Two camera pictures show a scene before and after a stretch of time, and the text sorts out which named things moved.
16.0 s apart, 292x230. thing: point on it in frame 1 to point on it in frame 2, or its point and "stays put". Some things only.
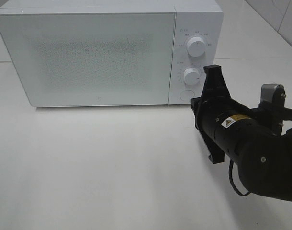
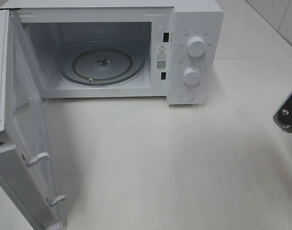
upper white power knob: (196, 46) stays put
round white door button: (185, 95) stays put
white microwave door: (91, 59) to (20, 142)
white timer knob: (191, 76) stays put
